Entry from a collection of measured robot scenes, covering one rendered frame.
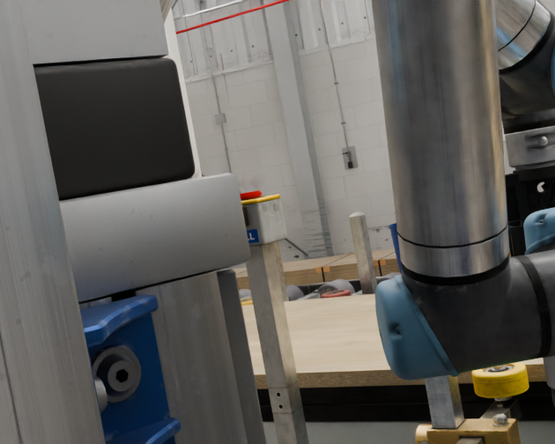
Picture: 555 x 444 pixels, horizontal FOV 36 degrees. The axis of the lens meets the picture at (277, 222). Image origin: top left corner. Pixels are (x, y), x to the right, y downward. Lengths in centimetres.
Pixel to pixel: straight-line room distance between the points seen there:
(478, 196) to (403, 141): 6
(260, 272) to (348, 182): 746
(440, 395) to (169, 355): 96
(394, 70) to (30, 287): 37
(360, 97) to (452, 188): 813
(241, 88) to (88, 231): 892
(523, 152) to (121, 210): 78
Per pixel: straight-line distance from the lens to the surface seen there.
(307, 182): 870
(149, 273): 29
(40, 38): 32
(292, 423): 136
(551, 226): 73
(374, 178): 867
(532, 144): 102
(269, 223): 130
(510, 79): 87
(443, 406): 124
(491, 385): 133
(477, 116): 55
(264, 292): 132
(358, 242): 245
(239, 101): 921
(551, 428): 144
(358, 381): 150
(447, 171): 56
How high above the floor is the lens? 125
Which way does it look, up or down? 3 degrees down
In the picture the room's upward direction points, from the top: 10 degrees counter-clockwise
